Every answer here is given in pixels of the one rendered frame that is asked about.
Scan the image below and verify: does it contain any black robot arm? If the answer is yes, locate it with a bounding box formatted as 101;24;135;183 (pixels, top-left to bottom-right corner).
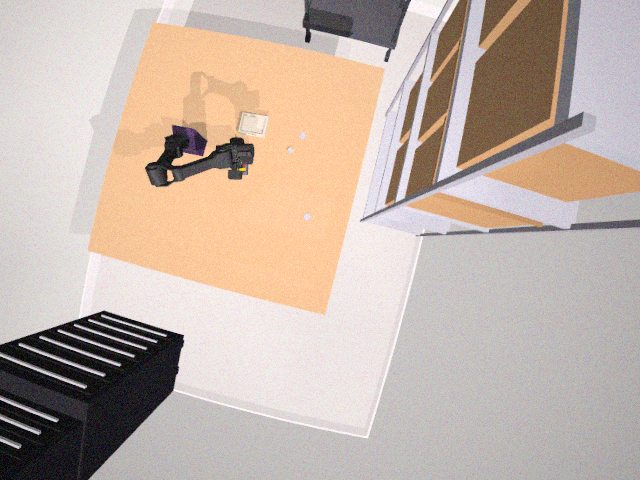
145;131;255;187

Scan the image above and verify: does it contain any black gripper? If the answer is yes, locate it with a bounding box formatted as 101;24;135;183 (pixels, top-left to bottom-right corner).
227;137;244;180

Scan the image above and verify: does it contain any white open tray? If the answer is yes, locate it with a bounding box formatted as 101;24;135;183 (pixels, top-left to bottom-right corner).
238;112;270;139

